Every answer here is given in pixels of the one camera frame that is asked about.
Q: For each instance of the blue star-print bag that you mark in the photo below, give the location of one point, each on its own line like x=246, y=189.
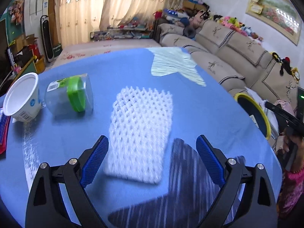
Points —
x=172, y=13

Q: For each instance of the white paper bowl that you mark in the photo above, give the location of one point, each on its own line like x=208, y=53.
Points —
x=23, y=106

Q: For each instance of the green cardboard box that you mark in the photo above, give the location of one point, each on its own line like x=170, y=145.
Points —
x=57, y=51

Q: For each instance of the tall black white box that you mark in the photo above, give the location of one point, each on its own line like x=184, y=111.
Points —
x=10, y=57

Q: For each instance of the black tower fan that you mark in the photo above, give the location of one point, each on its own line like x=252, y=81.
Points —
x=46, y=40

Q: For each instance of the row of plush toys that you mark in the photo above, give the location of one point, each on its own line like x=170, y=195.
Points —
x=228, y=21

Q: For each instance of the red flat packet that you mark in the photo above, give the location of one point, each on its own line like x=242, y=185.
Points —
x=3, y=148

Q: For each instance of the open cardboard boxes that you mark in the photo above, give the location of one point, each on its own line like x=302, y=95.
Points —
x=26, y=41

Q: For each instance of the white foam fruit net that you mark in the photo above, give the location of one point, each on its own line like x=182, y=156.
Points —
x=140, y=128

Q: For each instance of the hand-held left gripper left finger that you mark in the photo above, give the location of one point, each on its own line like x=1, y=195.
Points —
x=95, y=163

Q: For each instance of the yellow-rimmed trash bin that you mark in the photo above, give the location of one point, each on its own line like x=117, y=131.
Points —
x=251, y=110

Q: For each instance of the white standing air conditioner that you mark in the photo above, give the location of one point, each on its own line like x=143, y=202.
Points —
x=35, y=4

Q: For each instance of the person's right forearm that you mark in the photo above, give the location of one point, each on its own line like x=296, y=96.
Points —
x=292, y=190

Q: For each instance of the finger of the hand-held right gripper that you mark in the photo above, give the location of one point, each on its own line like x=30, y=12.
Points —
x=280, y=112

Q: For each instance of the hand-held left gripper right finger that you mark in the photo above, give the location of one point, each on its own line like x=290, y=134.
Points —
x=210, y=163

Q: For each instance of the low glass table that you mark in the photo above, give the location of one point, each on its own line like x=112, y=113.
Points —
x=118, y=33

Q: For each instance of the framed flower painting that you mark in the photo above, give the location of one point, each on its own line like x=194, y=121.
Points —
x=277, y=11

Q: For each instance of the cream curtains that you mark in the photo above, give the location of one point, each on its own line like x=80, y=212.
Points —
x=95, y=9

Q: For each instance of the hanging flower decoration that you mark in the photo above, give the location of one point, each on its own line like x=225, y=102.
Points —
x=16, y=9

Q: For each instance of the person's right hand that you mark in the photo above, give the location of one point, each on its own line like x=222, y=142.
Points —
x=300, y=154

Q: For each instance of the blue printed tablecloth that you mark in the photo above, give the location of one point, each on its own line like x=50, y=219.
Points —
x=133, y=71

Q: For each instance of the clear jar with green lid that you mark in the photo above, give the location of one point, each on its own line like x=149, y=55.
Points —
x=76, y=95

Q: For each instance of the beige sofa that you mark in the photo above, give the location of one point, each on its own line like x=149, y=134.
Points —
x=225, y=52

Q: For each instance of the wooden television cabinet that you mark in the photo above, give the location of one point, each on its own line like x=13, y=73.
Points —
x=26, y=64

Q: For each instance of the pink cloth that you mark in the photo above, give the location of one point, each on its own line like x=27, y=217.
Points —
x=281, y=103

